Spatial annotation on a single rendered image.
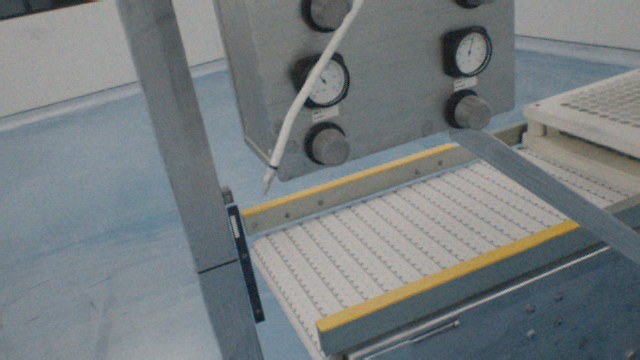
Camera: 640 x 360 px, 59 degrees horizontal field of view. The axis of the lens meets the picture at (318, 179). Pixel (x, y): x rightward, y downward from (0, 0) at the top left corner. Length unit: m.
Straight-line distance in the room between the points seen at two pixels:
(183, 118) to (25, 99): 4.83
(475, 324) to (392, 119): 0.29
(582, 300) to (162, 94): 0.56
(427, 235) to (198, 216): 0.30
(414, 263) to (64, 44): 4.97
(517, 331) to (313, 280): 0.24
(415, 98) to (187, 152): 0.37
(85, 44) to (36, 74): 0.48
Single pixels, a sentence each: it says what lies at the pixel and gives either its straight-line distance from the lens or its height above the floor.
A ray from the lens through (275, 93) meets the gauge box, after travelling 0.40.
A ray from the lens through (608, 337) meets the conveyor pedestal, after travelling 0.94.
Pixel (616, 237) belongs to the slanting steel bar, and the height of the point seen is 0.95.
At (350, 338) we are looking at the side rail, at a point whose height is 0.90.
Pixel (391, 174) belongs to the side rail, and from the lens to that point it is 0.84.
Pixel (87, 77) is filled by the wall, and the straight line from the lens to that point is 5.54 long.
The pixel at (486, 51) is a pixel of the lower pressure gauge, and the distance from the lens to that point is 0.47.
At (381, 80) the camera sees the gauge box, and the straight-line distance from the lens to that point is 0.44.
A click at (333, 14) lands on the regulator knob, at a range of 0.39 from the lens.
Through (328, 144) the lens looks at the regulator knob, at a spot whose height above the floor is 1.13.
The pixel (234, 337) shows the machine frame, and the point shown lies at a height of 0.72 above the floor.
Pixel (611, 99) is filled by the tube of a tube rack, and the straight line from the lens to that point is 0.93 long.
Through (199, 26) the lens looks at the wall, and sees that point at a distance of 5.71.
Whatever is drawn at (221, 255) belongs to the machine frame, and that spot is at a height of 0.87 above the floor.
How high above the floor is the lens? 1.28
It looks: 25 degrees down
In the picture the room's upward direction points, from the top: 10 degrees counter-clockwise
